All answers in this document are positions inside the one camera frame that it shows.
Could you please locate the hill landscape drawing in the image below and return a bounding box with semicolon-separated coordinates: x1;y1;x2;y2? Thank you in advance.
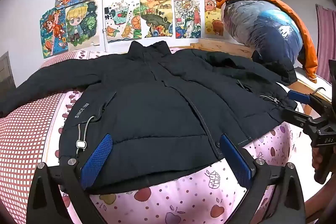
139;0;175;39

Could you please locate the orange cloth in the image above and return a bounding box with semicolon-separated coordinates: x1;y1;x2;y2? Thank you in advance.
214;0;318;83

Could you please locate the person's right hand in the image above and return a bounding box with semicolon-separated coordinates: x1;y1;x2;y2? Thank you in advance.
312;145;323;170

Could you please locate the swimming girl drawing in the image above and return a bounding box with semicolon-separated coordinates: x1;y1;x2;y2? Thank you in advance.
39;7;69;59

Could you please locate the black padded jacket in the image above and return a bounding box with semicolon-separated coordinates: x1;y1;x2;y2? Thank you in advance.
0;41;298;194

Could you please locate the pink apple-print quilt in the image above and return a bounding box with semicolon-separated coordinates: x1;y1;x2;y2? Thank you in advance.
39;47;313;224

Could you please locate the bear and chick drawing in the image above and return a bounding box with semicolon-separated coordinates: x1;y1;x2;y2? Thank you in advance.
204;0;225;36

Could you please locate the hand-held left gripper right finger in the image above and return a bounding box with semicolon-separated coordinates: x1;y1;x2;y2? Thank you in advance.
220;134;306;224

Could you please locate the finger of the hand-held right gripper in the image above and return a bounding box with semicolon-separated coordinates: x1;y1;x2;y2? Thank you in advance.
282;107;313;130
287;90;315;105

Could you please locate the pink curtain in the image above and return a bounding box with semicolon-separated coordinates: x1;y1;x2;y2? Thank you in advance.
315;4;336;83

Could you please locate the person's right forearm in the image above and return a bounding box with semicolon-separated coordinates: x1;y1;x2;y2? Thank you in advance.
306;183;336;224

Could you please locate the red checked bed sheet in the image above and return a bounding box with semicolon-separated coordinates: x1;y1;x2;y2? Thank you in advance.
0;51;105;214

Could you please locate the city tower drawing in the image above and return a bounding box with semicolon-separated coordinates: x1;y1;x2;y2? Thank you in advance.
171;0;202;39

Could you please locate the plastic-wrapped bedding bundle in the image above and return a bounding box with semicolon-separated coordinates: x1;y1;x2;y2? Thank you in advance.
222;0;307;67

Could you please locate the wooden bed frame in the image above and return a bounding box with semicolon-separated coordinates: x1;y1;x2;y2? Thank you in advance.
168;39;336;114

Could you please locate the white wall pipe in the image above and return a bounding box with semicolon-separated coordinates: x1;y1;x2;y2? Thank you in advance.
102;0;108;52

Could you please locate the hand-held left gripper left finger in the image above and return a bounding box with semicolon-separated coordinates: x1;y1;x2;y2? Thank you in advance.
29;133;113;224

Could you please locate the blond figure drawing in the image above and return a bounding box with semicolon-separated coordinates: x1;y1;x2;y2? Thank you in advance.
64;1;101;51

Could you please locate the turtle and ship drawing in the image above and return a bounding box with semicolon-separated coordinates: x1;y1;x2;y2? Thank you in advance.
102;0;142;43

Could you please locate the grey wall panel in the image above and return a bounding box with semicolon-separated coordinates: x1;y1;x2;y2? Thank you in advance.
0;52;16;88

